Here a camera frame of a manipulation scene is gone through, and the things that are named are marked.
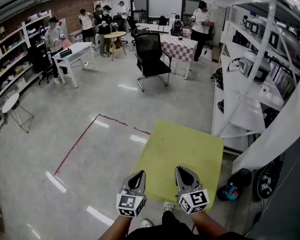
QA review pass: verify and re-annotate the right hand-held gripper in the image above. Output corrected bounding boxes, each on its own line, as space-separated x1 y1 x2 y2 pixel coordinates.
174 165 211 215

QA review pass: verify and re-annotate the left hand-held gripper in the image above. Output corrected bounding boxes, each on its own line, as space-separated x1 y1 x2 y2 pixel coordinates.
115 170 148 219

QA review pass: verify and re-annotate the person's right forearm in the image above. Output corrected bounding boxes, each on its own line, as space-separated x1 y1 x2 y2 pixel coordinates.
191 210 227 235

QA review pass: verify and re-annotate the person's left forearm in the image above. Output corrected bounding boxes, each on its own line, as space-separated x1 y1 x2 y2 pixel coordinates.
98 213 134 240

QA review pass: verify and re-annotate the person's white shoe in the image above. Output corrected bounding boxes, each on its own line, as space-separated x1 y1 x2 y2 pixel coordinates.
162 200 176 214
140 218 155 229

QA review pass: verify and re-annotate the yellow-green table cloth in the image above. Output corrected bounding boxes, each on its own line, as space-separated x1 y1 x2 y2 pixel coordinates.
131 119 225 211

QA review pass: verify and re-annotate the teal and red packet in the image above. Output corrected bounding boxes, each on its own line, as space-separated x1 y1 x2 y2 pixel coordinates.
226 182 240 199

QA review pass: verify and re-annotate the person's black clothing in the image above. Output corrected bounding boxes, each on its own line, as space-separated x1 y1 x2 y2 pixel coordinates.
124 210 243 240

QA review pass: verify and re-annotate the black round bin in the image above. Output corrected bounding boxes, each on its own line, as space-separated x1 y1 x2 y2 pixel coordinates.
216 168 253 202

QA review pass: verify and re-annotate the white metal shelving rack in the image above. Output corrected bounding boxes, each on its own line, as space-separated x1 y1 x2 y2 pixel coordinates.
211 0 300 156

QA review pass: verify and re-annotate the white mug with star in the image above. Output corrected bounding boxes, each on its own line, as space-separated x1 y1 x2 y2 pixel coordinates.
258 83 271 98

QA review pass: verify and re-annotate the black mesh office chair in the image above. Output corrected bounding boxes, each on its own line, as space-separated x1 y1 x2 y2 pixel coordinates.
134 32 172 93

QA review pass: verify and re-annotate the white black device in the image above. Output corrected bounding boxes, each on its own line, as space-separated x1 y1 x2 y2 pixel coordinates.
226 57 241 73

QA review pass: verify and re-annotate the white microwave oven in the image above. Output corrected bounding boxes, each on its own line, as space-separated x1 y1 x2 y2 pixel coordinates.
239 50 271 83

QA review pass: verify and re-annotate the checkered cloth table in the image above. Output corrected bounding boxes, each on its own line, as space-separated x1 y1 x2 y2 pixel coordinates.
159 33 199 81

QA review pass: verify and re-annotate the black swivel chair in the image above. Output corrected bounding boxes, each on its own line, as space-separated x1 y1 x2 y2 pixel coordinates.
27 42 53 86
112 14 129 44
204 26 216 49
126 15 139 47

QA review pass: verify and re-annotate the white rectangular desk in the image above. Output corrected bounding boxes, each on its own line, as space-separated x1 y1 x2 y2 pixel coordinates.
51 41 98 89

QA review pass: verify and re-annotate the dark green box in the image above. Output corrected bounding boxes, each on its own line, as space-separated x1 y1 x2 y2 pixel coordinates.
59 48 74 59

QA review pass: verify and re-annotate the round wooden table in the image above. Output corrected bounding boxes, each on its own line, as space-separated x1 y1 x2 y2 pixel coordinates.
103 31 127 62

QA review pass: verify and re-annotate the long white desk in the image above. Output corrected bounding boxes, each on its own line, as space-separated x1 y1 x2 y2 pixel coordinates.
135 22 191 35

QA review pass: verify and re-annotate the white cabinet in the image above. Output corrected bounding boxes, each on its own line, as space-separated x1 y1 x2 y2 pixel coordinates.
209 5 227 45

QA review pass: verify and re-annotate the silver domed appliance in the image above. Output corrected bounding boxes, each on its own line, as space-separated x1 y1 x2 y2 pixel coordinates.
244 16 300 65

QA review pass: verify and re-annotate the black framed window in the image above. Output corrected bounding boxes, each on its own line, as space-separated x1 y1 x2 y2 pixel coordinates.
129 0 206 20

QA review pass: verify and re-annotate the ceiling air conditioner unit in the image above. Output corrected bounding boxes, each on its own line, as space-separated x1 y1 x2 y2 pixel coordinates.
0 0 40 24

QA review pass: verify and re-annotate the black device with cables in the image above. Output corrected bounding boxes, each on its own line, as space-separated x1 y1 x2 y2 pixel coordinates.
253 156 283 201

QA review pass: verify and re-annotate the black cable bundle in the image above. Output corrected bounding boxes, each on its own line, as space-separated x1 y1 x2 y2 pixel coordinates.
209 67 225 91
216 98 225 114

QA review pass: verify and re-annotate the white round wire-leg table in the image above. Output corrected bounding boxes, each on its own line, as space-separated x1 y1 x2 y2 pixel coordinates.
1 92 35 134

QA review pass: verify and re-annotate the white wall shelf unit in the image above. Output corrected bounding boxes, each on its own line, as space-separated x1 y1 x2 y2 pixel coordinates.
0 8 53 111

